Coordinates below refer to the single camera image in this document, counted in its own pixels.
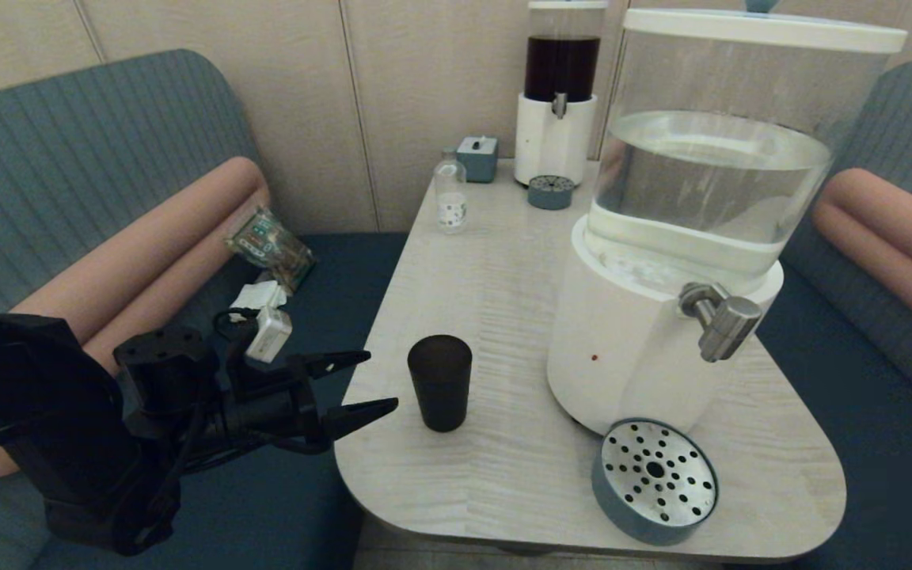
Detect black plastic cup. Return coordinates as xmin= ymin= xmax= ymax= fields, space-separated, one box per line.
xmin=407 ymin=334 xmax=473 ymax=433

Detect large blue round drip tray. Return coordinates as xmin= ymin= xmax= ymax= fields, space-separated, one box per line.
xmin=591 ymin=418 xmax=719 ymax=546

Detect small blue tissue box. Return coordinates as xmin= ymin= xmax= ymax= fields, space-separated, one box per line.
xmin=457 ymin=135 xmax=500 ymax=184

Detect large metal dispenser tap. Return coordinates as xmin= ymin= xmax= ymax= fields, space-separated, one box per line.
xmin=678 ymin=282 xmax=764 ymax=363

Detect small dark drink dispenser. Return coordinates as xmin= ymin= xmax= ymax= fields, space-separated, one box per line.
xmin=514 ymin=0 xmax=609 ymax=188

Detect teal ribbed sofa bench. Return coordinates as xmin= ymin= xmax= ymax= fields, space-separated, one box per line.
xmin=749 ymin=59 xmax=912 ymax=570
xmin=0 ymin=49 xmax=409 ymax=570

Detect small clear glass bottle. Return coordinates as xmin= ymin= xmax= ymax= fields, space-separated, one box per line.
xmin=434 ymin=148 xmax=469 ymax=234

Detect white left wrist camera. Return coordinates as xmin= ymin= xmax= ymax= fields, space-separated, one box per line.
xmin=245 ymin=305 xmax=294 ymax=364

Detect white folded napkins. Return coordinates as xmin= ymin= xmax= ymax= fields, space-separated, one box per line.
xmin=230 ymin=280 xmax=289 ymax=311

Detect pink bolster cushion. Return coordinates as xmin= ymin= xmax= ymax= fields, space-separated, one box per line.
xmin=0 ymin=156 xmax=271 ymax=479
xmin=811 ymin=167 xmax=912 ymax=353

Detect clear plastic snack packet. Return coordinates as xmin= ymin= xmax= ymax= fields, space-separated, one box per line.
xmin=225 ymin=206 xmax=317 ymax=295

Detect small blue round drip tray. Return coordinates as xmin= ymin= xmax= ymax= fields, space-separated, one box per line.
xmin=527 ymin=174 xmax=575 ymax=211

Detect large clear water dispenser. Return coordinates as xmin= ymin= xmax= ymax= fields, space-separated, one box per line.
xmin=546 ymin=0 xmax=909 ymax=436

